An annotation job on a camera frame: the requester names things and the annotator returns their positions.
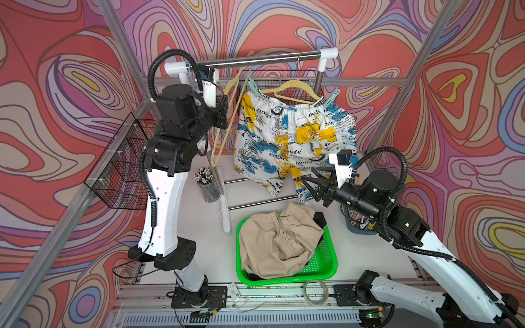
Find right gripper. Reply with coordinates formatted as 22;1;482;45
300;167;381;221

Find yellow hanger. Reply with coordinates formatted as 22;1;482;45
210;66;252;168
262;51;321;105

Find beige shorts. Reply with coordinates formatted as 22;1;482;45
239;203;324;280

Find black shorts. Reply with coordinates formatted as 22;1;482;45
313;212;327;230

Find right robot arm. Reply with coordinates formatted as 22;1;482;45
301;146;523;327

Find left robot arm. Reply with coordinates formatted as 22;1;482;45
128;49;228;299

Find printed white blue yellow shorts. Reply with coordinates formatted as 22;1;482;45
233;91;357;203

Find green clothespin on printed shorts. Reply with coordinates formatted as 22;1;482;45
323;89;340;106

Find yellow hanger front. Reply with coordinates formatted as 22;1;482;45
262;51;321;105

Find green clothespin near rack top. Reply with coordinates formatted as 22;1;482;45
246;76;261;96

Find dark teal clothespin bin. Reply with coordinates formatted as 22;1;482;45
340;204;377;235

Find clothes rack with steel bar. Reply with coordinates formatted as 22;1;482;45
164;48;339;235

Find cup of pens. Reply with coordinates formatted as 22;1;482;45
194;167;220;203

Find green plastic basket tray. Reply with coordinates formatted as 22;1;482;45
236;217;339;287

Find clear tape roll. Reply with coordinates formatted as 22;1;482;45
302;280;329;307

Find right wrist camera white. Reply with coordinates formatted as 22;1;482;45
329;149;358;189

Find black wire basket back wall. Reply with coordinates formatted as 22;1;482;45
239;72;325;106

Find black wire basket wall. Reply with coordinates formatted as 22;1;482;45
85;114;157;210
239;72;325;106

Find black wire basket left wall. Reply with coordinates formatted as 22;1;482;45
85;114;157;210

